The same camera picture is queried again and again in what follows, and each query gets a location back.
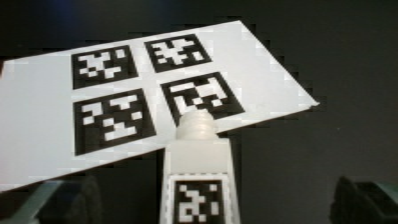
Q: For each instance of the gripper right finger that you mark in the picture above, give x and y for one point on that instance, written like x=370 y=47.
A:
x=365 y=203

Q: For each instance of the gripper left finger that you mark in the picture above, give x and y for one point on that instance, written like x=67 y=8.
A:
x=65 y=203

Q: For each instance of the white table leg front tag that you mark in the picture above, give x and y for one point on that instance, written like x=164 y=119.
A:
x=200 y=197

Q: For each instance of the white marker sheet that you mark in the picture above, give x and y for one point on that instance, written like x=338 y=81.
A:
x=93 y=100

